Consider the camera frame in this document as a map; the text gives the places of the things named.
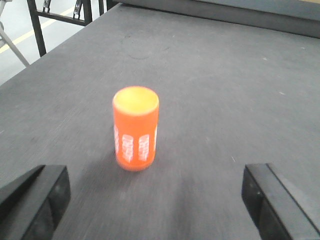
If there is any folding table with black legs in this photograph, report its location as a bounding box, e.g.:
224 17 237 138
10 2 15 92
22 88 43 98
26 0 106 58

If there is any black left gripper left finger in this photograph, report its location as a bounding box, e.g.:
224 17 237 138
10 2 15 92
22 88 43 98
0 165 71 240

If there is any orange cylindrical capacitor 4680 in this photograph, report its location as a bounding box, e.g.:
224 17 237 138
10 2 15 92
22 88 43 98
112 86 160 172

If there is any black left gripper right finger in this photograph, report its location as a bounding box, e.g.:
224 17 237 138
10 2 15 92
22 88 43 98
241 163 320 240

